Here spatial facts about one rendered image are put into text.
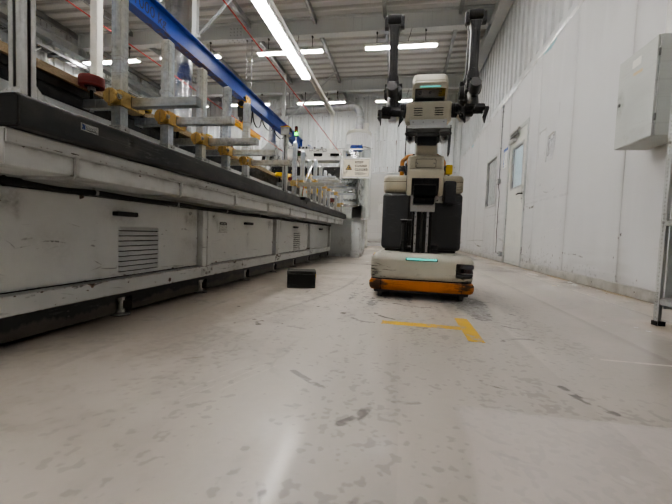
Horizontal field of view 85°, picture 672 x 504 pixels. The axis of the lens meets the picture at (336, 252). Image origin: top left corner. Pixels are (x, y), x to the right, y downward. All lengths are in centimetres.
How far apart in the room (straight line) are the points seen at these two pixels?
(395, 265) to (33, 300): 171
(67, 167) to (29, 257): 37
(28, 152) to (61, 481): 82
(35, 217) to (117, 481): 103
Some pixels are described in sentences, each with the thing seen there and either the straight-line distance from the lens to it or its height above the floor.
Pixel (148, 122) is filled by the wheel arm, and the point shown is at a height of 82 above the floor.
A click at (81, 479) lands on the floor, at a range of 77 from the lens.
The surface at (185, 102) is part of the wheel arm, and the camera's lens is 140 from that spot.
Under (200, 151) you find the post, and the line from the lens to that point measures 187.
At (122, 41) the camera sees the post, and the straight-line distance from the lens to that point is 156.
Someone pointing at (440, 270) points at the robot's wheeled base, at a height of 19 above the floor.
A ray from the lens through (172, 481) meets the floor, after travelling 71.
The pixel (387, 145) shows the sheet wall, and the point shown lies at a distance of 1257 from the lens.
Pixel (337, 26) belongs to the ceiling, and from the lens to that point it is 916.
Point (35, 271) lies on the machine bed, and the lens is 157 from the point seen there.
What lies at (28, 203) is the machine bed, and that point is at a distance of 154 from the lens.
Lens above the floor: 39
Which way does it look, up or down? 3 degrees down
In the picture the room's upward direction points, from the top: 2 degrees clockwise
